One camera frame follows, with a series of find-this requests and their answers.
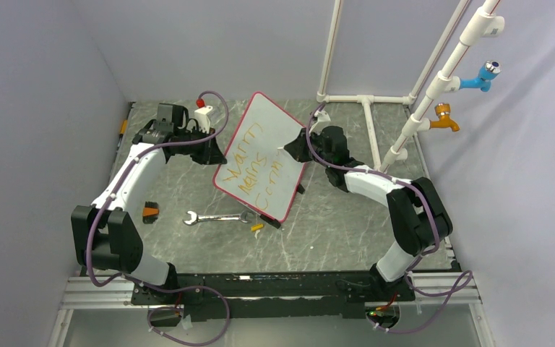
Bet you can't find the white pvc pipe frame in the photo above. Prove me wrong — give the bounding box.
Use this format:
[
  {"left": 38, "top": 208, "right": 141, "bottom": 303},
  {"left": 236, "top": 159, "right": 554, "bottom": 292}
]
[{"left": 317, "top": 0, "right": 504, "bottom": 173}]

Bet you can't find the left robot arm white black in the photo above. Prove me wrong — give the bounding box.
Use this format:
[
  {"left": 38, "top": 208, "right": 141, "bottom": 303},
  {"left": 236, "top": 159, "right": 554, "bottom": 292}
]
[{"left": 71, "top": 99, "right": 226, "bottom": 304}]

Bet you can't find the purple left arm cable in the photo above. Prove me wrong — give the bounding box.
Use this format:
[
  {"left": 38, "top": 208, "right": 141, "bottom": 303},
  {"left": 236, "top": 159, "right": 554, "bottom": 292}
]
[{"left": 84, "top": 90, "right": 231, "bottom": 347}]

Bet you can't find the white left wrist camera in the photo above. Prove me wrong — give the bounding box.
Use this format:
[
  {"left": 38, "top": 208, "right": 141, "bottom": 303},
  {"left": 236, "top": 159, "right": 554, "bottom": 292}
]
[{"left": 192, "top": 98, "right": 217, "bottom": 134}]

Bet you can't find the blue tap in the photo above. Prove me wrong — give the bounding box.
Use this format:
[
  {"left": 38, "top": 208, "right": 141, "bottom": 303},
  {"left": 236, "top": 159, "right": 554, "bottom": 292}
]
[{"left": 459, "top": 61, "right": 502, "bottom": 93}]

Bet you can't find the black orange eraser block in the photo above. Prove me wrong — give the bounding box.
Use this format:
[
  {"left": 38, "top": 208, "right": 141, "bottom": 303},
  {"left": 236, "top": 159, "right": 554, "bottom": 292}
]
[{"left": 142, "top": 202, "right": 160, "bottom": 224}]

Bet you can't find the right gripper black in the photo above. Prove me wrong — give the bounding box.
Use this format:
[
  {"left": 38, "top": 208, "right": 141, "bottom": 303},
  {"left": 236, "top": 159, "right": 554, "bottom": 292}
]
[{"left": 284, "top": 127, "right": 332, "bottom": 168}]

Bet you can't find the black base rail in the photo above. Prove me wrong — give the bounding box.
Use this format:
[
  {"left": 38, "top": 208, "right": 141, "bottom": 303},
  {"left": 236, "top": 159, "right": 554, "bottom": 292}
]
[{"left": 131, "top": 270, "right": 416, "bottom": 322}]

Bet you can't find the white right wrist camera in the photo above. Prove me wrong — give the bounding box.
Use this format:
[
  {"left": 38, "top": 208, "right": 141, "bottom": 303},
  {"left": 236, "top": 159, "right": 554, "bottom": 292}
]
[{"left": 312, "top": 110, "right": 331, "bottom": 126}]

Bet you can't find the silver combination wrench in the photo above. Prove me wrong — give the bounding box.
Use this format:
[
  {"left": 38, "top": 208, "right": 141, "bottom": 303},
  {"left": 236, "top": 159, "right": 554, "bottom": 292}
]
[{"left": 182, "top": 210, "right": 250, "bottom": 226}]

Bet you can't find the orange tap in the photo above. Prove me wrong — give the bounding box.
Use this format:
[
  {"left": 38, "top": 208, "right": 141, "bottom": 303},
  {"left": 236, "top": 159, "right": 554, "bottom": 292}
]
[{"left": 429, "top": 103, "right": 460, "bottom": 132}]

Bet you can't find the whiteboard with red rim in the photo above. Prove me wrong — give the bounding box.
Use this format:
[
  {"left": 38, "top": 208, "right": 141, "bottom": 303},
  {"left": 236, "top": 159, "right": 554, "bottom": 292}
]
[{"left": 213, "top": 92, "right": 305, "bottom": 223}]

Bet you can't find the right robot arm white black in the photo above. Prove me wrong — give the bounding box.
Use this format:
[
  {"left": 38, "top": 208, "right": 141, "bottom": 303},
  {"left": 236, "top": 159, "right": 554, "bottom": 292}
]
[{"left": 283, "top": 126, "right": 453, "bottom": 300}]

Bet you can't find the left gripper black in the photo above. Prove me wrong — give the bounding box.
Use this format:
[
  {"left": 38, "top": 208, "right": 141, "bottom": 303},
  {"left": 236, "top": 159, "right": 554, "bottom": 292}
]
[{"left": 175, "top": 125, "right": 227, "bottom": 166}]

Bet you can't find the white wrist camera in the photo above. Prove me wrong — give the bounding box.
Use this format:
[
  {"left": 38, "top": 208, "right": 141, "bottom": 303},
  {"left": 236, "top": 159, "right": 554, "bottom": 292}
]
[
  {"left": 192, "top": 98, "right": 217, "bottom": 134},
  {"left": 312, "top": 110, "right": 331, "bottom": 126}
]

